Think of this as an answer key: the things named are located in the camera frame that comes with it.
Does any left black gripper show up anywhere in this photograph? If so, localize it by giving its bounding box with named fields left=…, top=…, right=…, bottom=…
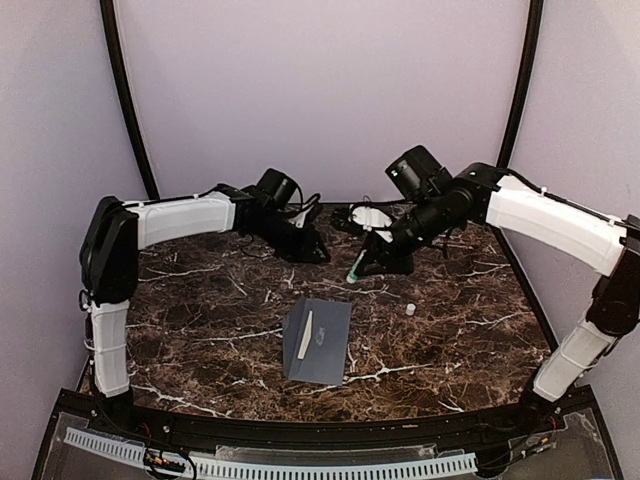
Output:
left=250, top=211, right=332, bottom=263

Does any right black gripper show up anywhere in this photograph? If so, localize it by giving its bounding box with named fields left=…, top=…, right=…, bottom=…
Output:
left=354, top=192, right=450, bottom=276

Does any white green glue stick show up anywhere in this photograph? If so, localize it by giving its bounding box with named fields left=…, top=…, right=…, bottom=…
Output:
left=346, top=249, right=366, bottom=284

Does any beige lined letter paper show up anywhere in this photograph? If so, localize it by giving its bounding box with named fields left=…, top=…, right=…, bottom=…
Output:
left=297, top=310, right=314, bottom=360

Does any grey blue envelope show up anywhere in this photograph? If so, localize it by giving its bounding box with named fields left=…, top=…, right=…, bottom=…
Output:
left=282, top=296, right=352, bottom=386

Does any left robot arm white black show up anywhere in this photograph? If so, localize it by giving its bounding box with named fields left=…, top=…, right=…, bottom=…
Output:
left=79, top=168, right=330, bottom=436

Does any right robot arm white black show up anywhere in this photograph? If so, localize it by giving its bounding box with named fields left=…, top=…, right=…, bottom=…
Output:
left=354, top=145, right=639, bottom=434

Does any clear acrylic front plate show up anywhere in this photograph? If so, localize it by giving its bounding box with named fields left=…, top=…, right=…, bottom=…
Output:
left=215, top=444, right=438, bottom=466

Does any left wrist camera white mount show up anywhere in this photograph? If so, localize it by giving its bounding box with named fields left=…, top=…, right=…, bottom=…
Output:
left=288, top=195, right=323, bottom=229

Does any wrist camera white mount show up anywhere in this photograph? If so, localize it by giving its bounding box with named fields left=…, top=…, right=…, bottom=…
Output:
left=330, top=204, right=393, bottom=242
left=288, top=195, right=323, bottom=229

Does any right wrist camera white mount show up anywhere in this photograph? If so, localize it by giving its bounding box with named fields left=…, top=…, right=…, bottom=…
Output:
left=330, top=204, right=393, bottom=242

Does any black curved front rail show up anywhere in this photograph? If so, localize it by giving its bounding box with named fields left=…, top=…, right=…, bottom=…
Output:
left=129, top=404, right=517, bottom=450

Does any white slotted cable duct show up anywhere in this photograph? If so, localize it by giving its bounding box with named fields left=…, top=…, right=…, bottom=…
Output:
left=64, top=427, right=478, bottom=480

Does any right black frame post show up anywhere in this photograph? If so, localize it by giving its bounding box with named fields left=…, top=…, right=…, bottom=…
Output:
left=496, top=0, right=544, bottom=168

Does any black frame post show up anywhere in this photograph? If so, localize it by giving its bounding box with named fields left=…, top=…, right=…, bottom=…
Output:
left=496, top=0, right=544, bottom=168
left=99, top=0, right=160, bottom=200

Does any left black frame post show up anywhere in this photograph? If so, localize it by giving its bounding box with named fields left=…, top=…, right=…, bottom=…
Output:
left=99, top=0, right=160, bottom=200

